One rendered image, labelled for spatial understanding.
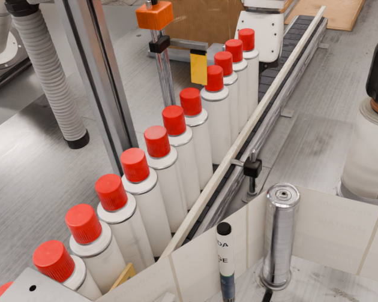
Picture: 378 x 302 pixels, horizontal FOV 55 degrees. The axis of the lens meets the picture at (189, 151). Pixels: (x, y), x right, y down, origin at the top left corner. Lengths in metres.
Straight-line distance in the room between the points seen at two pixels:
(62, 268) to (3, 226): 0.44
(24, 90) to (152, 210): 0.84
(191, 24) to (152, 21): 0.61
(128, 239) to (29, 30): 0.28
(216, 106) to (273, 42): 0.23
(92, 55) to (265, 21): 0.39
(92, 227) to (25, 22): 0.23
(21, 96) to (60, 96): 0.77
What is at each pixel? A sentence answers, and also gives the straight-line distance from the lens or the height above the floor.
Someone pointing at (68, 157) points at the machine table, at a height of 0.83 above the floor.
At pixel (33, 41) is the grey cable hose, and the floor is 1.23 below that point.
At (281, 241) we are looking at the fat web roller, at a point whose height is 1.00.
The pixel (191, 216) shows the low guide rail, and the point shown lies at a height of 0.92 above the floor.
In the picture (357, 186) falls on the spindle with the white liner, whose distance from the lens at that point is 0.64.
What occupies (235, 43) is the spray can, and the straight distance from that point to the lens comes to 0.71.
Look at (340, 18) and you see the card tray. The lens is 1.47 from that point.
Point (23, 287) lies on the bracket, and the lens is 0.32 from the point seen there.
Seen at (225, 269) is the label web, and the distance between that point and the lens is 0.46.
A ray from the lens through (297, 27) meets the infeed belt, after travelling 1.28.
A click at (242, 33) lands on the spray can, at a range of 0.75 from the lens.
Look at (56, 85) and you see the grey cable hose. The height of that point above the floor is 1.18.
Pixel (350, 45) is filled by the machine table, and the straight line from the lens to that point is 1.29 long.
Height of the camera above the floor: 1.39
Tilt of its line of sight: 41 degrees down
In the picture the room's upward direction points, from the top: 8 degrees counter-clockwise
